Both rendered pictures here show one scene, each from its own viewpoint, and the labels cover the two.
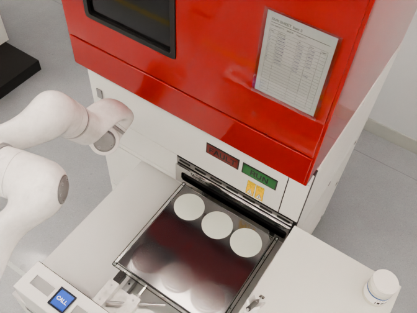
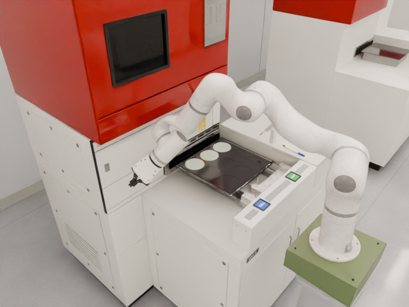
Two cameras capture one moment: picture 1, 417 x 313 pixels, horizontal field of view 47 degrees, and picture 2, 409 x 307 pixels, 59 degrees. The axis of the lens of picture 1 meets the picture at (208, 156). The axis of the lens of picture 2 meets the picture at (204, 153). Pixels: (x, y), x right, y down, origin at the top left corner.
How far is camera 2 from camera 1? 1.63 m
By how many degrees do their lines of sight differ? 57
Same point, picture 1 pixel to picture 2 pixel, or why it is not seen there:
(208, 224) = (208, 158)
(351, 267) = not seen: hidden behind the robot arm
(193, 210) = (197, 162)
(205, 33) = (182, 34)
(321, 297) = (259, 122)
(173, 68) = (168, 74)
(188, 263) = (232, 167)
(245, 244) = (223, 147)
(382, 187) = not seen: hidden behind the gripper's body
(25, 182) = (268, 86)
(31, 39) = not seen: outside the picture
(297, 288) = (254, 127)
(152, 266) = (233, 179)
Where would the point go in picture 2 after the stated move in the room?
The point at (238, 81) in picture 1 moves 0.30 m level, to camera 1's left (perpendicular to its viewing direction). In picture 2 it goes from (198, 50) to (182, 74)
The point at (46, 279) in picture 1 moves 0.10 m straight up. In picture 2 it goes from (246, 212) to (248, 194)
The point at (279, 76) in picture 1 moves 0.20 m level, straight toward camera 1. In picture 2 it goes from (212, 30) to (254, 34)
